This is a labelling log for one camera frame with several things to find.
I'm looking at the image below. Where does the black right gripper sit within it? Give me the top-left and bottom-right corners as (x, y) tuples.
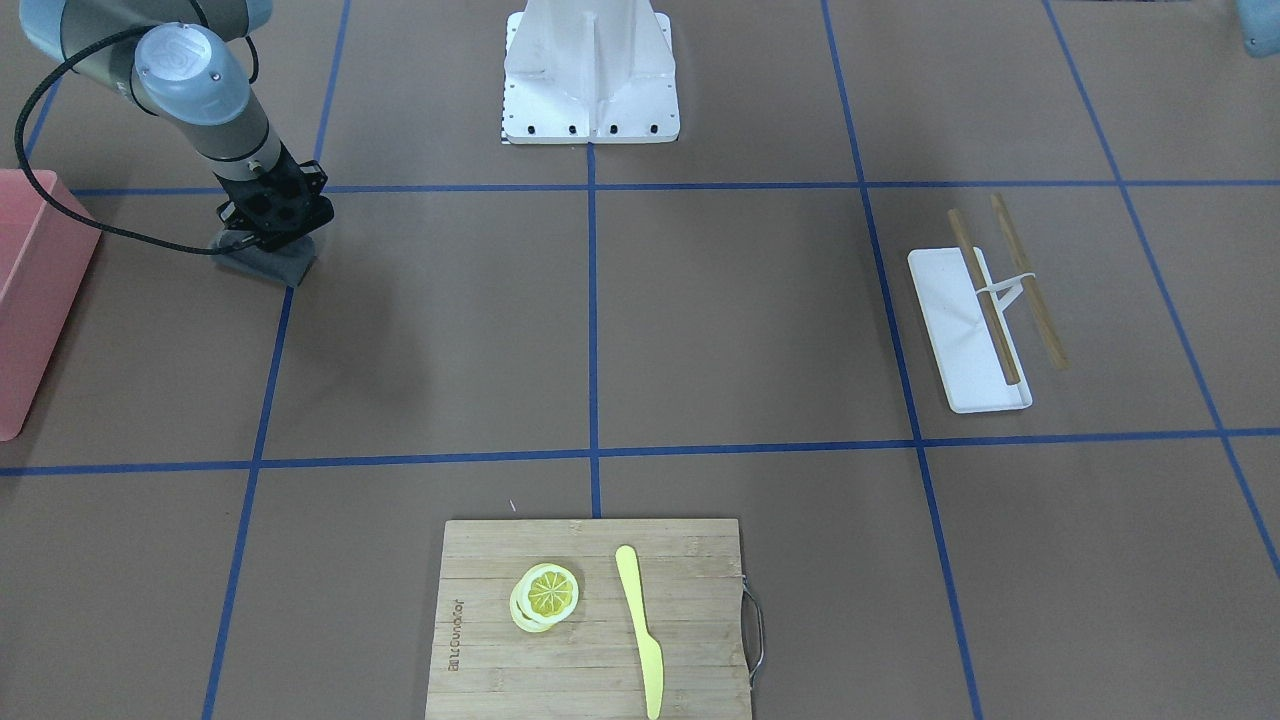
(218, 158), (335, 252)

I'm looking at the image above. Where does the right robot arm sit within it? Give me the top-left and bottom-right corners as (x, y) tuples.
(13, 1), (334, 261)

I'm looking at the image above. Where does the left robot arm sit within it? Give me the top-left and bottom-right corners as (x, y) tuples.
(1236, 0), (1279, 58)

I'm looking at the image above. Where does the pink plastic bin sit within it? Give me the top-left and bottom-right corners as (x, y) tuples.
(1, 169), (102, 441)

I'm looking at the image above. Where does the yellow lemon slice toy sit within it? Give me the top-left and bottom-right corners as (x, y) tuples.
(509, 562), (580, 634)

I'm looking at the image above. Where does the yellow plastic knife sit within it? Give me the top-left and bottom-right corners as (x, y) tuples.
(614, 544), (666, 719)

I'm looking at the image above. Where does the wooden cutting board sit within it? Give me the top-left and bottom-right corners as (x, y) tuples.
(424, 519), (753, 719)

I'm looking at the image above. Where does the white rectangular tray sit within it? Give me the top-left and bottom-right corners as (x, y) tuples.
(908, 247), (1033, 414)

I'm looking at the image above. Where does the wooden towel rack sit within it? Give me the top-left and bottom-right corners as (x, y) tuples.
(946, 193), (1070, 386)

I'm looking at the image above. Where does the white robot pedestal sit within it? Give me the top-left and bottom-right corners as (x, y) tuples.
(500, 1), (681, 145)

